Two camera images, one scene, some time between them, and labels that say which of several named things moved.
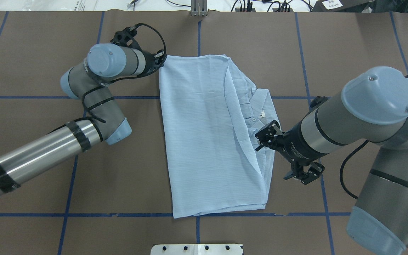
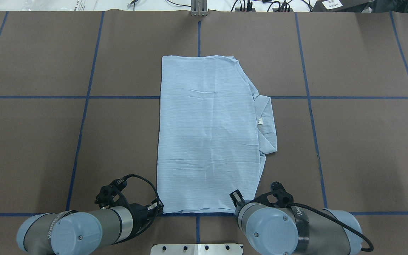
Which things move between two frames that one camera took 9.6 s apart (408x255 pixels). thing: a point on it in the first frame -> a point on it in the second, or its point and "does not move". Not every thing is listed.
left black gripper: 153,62 -> 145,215
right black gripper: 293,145 -> 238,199
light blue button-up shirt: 212,113 does not move
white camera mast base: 197,249 does not move
